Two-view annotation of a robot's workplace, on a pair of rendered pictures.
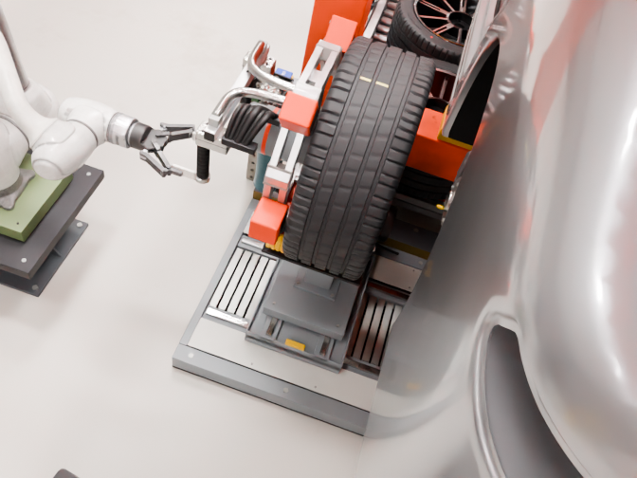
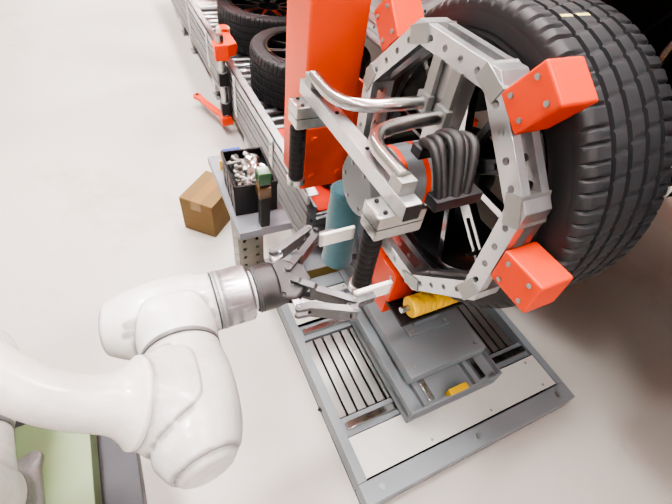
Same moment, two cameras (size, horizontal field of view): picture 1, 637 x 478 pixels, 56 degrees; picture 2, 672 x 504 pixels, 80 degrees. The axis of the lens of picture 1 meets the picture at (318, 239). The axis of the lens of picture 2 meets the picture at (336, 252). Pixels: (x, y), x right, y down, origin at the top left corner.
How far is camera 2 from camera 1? 1.26 m
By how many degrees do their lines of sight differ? 24
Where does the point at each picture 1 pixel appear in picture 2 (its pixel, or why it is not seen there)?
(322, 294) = (437, 325)
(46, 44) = not seen: outside the picture
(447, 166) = not seen: hidden behind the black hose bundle
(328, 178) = (620, 164)
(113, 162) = (93, 355)
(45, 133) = (156, 402)
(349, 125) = (610, 77)
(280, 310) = (425, 369)
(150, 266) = not seen: hidden behind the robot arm
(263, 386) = (462, 450)
